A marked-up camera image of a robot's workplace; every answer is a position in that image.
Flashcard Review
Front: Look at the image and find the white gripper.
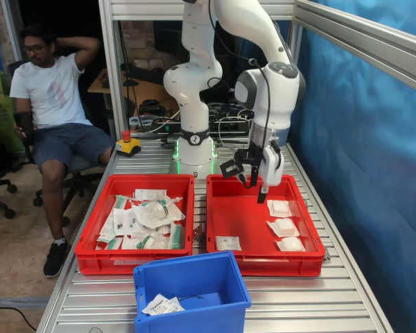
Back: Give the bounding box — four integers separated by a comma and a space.
248, 142, 284, 205

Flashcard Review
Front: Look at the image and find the white gauze bandage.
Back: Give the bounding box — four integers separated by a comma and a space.
266, 199, 292, 219
275, 237, 306, 253
266, 217, 297, 239

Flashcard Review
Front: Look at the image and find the red plastic box with bandages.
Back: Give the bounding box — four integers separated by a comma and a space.
206, 173, 327, 278

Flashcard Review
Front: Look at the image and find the blue plastic box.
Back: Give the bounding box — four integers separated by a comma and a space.
132, 250, 252, 333

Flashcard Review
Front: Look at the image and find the red box with medical supplies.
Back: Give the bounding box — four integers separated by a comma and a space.
74, 173, 196, 275

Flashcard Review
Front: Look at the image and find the white printed Fuhrmann packet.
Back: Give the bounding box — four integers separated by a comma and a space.
141, 293, 176, 316
214, 235, 243, 251

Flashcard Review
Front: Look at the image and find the green syringe packet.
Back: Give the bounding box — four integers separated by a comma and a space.
168, 221, 187, 250

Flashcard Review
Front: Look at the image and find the black power strip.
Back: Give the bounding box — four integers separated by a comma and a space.
151, 123, 181, 135

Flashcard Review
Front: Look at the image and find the blue curtain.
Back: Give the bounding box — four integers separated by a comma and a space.
241, 0, 416, 333

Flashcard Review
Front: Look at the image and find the clear packet with green valve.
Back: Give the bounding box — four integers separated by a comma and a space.
121, 232, 169, 250

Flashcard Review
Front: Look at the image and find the yellow emergency stop button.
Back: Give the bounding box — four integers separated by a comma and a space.
115, 130, 142, 159

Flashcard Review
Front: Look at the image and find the clear packet with black parts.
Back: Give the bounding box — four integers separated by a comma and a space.
112, 207, 141, 233

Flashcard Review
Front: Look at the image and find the small white printed packet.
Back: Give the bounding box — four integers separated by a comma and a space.
168, 296, 187, 312

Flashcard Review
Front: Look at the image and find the green white paper packet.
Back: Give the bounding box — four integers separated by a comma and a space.
96, 214, 117, 242

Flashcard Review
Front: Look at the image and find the black office chair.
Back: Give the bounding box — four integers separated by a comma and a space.
6, 58, 107, 209
0, 121, 18, 220

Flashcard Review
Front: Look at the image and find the wooden desk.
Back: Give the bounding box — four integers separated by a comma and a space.
87, 67, 181, 119

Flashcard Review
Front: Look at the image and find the man in white t-shirt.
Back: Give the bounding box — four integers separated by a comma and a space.
9, 22, 117, 278

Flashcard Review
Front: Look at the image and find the black smartphone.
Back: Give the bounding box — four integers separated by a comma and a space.
13, 111, 34, 139

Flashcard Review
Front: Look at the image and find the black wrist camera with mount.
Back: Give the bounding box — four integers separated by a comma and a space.
219, 149, 256, 180

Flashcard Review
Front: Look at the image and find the metal angle bracket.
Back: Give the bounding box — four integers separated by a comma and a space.
192, 223, 207, 244

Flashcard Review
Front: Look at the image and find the black camera cable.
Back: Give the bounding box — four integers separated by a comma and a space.
206, 0, 273, 190

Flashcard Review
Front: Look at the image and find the clear mask package green strap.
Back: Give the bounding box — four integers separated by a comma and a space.
131, 199, 187, 229

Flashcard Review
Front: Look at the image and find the black cable coil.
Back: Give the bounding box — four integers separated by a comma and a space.
138, 99, 169, 117

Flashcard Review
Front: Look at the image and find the aluminium profile frame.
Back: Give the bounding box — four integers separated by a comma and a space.
97, 0, 416, 143

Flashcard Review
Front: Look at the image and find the grey floor cable cover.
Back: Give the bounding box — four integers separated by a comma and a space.
0, 296, 49, 309

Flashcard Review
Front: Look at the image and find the black floor cable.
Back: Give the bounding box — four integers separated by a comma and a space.
0, 305, 39, 332

